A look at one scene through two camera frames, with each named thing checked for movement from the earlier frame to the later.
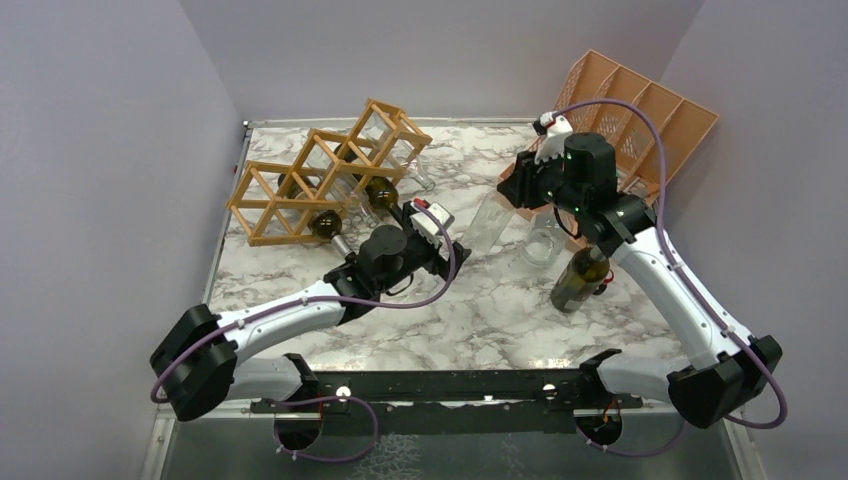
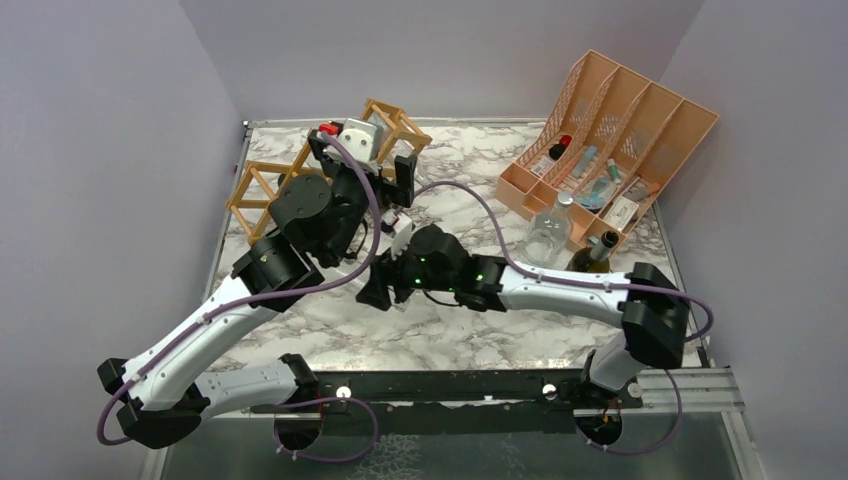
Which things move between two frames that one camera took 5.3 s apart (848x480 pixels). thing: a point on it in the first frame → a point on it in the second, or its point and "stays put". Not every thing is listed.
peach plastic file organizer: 680,124 stays put
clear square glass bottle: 491,220 → 400,306
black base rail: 452,402 stays put
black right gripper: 520,185 → 383,271
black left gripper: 437,263 → 388,193
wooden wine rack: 295,198 stays put
